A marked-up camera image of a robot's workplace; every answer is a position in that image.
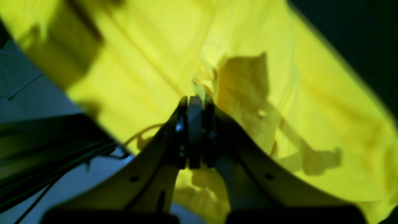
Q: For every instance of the right gripper white right finger image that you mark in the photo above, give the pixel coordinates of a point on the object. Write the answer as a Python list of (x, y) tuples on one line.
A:
[(261, 191)]

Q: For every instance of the right gripper white left finger image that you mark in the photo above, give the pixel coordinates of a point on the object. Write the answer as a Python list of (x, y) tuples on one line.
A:
[(142, 192)]

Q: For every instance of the yellow t-shirt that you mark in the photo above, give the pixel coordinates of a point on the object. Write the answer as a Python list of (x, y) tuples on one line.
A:
[(126, 63)]

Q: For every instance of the black table cloth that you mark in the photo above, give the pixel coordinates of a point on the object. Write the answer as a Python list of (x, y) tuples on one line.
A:
[(347, 53)]

